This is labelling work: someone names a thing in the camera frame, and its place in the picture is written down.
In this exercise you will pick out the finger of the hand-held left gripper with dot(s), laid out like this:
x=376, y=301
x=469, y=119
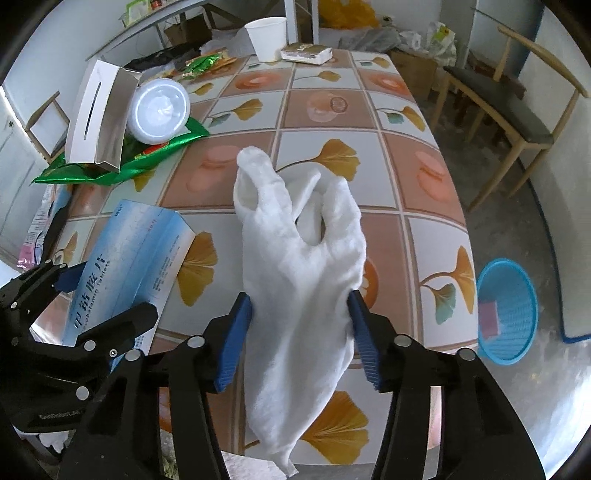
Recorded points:
x=71, y=277
x=124, y=323

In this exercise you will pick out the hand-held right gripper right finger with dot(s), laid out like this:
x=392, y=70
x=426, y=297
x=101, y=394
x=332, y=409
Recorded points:
x=365, y=344

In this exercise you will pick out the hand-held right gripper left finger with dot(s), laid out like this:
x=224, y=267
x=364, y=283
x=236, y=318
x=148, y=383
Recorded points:
x=234, y=344

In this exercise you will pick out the light blue medicine box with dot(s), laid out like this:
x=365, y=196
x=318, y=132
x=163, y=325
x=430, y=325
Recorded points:
x=134, y=249

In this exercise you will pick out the white cloth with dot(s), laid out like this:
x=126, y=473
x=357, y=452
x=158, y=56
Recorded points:
x=295, y=286

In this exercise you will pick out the pink tissue packet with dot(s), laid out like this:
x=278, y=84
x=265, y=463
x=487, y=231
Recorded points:
x=489, y=318

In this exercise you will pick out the blue plastic basket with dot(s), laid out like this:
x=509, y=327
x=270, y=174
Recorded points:
x=512, y=295

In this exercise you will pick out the silver white carton box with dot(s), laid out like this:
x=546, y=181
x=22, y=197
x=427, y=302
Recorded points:
x=87, y=120

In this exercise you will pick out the large green snack packet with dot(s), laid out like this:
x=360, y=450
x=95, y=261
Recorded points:
x=171, y=143

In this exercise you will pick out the pink orange snack packet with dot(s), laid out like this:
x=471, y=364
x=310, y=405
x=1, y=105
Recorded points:
x=39, y=221

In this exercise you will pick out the white door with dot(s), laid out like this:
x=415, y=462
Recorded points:
x=11, y=184

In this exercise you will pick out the white paper sheet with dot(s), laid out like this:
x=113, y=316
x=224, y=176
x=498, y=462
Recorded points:
x=249, y=468

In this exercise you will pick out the wooden chair dark seat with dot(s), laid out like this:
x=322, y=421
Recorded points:
x=508, y=106
x=44, y=107

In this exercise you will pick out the white bottle red cap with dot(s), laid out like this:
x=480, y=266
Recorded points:
x=159, y=110

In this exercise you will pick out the ginkgo print tablecloth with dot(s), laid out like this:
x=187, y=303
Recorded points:
x=323, y=115

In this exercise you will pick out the black cloth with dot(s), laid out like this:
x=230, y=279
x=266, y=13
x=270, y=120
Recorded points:
x=157, y=55

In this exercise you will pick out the small green snack packet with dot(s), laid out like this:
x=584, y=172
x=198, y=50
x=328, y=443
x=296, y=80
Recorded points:
x=203, y=64

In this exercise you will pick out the cardboard box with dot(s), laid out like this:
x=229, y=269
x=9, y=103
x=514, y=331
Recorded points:
x=413, y=74
x=187, y=30

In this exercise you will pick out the light green packet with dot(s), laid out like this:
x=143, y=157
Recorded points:
x=135, y=11

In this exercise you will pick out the white sack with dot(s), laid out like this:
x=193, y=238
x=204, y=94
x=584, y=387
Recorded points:
x=231, y=41

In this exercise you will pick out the white mattress blue edge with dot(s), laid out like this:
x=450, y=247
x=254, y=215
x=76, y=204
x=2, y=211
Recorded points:
x=568, y=138

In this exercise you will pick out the small brown white box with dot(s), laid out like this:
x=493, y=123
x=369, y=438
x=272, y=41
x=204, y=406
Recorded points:
x=304, y=53

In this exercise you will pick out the grey cloth pile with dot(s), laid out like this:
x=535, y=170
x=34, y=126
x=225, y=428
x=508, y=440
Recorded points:
x=369, y=39

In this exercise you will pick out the white paper cup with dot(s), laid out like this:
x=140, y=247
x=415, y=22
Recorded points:
x=268, y=39

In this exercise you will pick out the white plastic bag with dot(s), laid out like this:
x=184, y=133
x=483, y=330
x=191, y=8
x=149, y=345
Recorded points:
x=434, y=41

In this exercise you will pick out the yellow plastic bag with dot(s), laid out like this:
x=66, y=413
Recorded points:
x=346, y=14

